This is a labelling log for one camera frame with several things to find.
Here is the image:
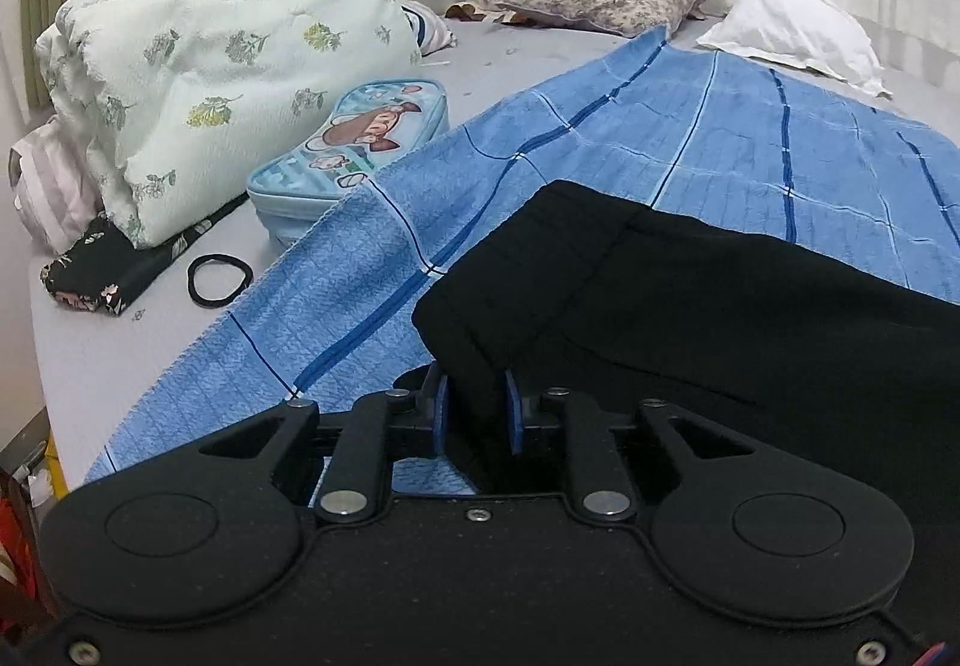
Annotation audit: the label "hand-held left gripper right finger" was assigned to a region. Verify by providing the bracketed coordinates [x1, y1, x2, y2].
[504, 367, 755, 518]

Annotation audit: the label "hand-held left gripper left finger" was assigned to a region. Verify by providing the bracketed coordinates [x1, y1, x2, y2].
[201, 363, 451, 517]

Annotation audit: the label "black pants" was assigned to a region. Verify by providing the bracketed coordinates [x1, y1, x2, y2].
[393, 180, 960, 637]

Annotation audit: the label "blue cartoon print pouch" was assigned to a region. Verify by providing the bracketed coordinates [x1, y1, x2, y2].
[247, 78, 451, 248]

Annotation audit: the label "blue checked blanket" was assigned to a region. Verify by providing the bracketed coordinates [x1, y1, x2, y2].
[84, 25, 960, 496]

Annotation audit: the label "dark floral cloth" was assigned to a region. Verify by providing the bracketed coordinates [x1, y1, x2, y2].
[40, 193, 248, 317]

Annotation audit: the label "striped white navy cloth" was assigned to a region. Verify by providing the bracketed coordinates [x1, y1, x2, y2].
[399, 0, 457, 56]

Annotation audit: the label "folded floral white quilt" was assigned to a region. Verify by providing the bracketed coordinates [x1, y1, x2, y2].
[34, 0, 422, 248]

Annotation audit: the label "pink striped cloth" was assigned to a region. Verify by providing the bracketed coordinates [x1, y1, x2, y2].
[9, 115, 104, 254]

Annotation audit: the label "white pillow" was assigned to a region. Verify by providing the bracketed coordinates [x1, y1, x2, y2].
[696, 0, 892, 98]

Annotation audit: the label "black hair tie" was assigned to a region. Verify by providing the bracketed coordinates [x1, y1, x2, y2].
[186, 253, 254, 308]

